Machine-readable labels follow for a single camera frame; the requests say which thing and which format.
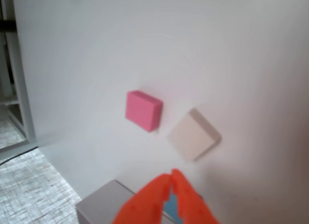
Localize pink foam cuboid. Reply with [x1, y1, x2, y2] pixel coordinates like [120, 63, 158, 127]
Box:
[125, 90, 163, 133]

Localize blue foam cuboid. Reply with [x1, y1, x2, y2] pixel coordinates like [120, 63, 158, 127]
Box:
[162, 191, 184, 222]

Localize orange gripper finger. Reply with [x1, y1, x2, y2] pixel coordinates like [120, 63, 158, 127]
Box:
[170, 168, 222, 224]
[112, 173, 173, 224]

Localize thin black floor cable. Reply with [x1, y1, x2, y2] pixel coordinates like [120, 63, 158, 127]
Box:
[0, 146, 39, 166]

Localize white shelf unit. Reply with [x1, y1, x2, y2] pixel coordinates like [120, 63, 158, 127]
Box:
[0, 0, 37, 150]

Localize beige foam cuboid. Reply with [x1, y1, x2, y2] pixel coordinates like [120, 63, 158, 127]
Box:
[168, 108, 223, 162]

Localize white cardboard bin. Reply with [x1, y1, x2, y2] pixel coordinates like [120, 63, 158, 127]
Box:
[74, 179, 179, 224]

